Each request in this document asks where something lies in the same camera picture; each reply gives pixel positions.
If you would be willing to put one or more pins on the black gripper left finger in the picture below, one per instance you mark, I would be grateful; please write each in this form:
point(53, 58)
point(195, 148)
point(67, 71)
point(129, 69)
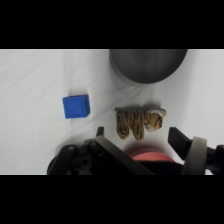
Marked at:
point(110, 156)

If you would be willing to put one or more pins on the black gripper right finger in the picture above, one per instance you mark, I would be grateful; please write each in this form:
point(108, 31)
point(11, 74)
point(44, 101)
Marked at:
point(196, 156)

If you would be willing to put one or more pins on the blue cube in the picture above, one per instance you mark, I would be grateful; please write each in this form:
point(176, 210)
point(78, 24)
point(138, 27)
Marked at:
point(76, 106)

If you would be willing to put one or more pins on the pink bowl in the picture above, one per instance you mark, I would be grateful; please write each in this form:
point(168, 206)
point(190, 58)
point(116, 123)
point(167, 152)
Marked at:
point(150, 156)

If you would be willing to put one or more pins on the grey bowl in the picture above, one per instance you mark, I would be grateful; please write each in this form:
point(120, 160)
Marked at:
point(148, 65)

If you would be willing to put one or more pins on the tiger plush toy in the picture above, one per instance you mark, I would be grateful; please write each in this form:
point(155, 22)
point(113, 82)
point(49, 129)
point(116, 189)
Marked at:
point(133, 121)

